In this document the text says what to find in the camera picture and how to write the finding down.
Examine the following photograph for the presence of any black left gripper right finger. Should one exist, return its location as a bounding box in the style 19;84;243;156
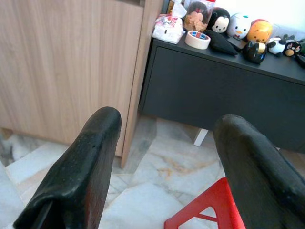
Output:
213;114;305;229

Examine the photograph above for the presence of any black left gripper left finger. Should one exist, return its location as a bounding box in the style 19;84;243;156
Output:
13;106;122;229

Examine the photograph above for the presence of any red plastic stool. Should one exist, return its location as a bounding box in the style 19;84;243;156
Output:
163;177;246;229

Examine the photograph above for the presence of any white console leg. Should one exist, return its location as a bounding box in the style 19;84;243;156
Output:
193;127;209;146

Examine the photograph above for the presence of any black low TV console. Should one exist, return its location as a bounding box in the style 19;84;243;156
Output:
139;28;305;153

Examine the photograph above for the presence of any light wooden cabinet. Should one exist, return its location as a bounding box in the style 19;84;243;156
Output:
0;0;165;169

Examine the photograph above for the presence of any small panda plush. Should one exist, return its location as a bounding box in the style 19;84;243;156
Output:
266;34;296;57

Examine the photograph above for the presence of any black bird plush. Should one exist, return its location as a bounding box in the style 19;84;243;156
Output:
282;40;303;57

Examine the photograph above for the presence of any black fabric pouch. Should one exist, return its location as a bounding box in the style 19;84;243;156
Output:
203;29;239;56

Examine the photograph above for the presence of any beige masking tape roll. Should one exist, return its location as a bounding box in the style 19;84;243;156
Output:
184;30;212;50

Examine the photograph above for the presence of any yellow Winnie Pooh plush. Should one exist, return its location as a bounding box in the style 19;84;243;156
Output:
246;19;273;44

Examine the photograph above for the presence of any white Donald Duck plush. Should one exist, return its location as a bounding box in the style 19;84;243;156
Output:
226;12;252;40

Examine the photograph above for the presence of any Mickey Mouse plush ball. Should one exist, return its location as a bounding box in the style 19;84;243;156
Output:
206;7;231;34

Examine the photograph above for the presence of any white pink tissue pack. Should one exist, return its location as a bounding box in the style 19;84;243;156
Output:
152;0;188;45

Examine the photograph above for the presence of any clear jar red lid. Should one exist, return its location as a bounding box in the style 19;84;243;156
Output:
183;0;215;33

